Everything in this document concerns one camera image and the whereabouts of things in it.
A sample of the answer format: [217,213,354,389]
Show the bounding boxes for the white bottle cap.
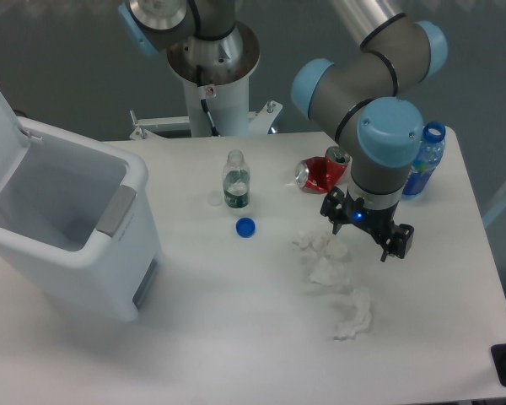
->
[207,191,223,207]

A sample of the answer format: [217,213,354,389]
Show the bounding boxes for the clear bottle green label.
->
[222,149,250,209]

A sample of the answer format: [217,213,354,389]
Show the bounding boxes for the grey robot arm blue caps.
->
[119,1,448,258]

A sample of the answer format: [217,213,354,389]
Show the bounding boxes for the black cable on pedestal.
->
[196,65,220,137]

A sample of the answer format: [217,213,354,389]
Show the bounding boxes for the crushed red soda can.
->
[294,146,351,193]

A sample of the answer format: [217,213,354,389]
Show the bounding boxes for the white crumpled tissue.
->
[308,257,349,286]

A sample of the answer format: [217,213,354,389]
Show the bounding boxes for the white trash bin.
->
[0,118,162,321]

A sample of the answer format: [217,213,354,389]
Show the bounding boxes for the blue bottle cap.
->
[235,217,256,238]

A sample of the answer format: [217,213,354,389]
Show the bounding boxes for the white twisted paper strip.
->
[333,288,372,341]

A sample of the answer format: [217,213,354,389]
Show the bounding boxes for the blue plastic bottle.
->
[402,121,446,199]

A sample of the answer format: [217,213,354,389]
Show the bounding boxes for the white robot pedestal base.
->
[130,22,283,138]

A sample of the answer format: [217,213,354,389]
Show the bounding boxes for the white crumpled paper ball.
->
[292,231,348,260]

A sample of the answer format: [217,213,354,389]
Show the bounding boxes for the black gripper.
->
[320,186,414,262]

